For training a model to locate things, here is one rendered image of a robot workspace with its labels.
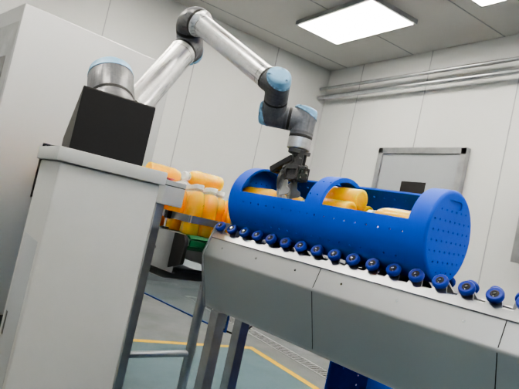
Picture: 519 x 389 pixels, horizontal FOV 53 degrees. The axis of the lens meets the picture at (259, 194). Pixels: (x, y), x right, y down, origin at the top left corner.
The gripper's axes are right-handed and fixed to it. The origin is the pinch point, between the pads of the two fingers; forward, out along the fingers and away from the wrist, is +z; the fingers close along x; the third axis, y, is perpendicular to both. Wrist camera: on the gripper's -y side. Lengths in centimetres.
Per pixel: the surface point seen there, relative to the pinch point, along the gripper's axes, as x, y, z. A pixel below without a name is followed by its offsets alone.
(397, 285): -6, 58, 19
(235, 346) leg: 11, -19, 62
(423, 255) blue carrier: -6, 65, 9
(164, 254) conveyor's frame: -17, -44, 31
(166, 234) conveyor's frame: -17, -46, 23
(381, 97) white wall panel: 395, -250, -184
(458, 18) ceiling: 311, -119, -233
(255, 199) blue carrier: -8.4, -6.1, 1.8
